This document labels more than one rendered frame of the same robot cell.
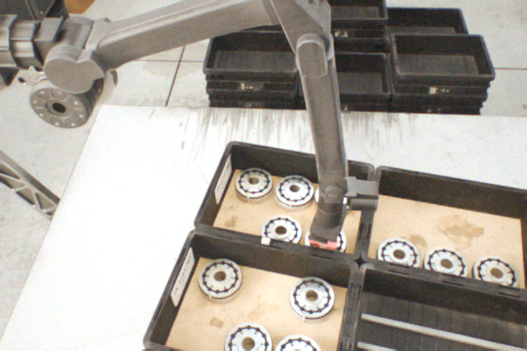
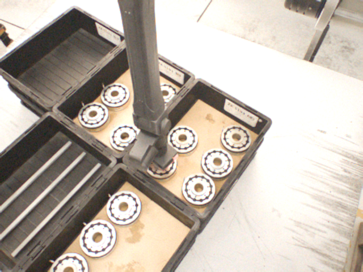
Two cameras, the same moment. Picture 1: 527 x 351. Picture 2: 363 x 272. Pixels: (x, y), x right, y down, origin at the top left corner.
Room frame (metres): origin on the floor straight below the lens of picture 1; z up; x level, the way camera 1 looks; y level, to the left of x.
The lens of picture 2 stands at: (0.91, -0.50, 1.78)
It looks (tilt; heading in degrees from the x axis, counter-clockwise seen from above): 61 degrees down; 109
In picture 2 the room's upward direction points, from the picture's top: 2 degrees clockwise
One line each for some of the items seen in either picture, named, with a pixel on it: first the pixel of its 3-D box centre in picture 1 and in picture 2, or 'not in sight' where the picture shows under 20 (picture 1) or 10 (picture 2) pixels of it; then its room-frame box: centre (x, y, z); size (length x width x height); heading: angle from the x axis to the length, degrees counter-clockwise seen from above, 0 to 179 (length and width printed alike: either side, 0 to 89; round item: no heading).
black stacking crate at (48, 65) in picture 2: not in sight; (68, 63); (0.23, 0.12, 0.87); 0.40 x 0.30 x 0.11; 74
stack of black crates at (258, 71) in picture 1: (254, 90); not in sight; (1.89, 0.05, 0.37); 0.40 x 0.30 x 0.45; 84
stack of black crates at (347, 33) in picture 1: (340, 41); not in sight; (2.25, -0.39, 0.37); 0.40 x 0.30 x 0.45; 84
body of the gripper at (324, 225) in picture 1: (328, 213); (156, 145); (0.70, -0.13, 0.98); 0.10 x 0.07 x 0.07; 159
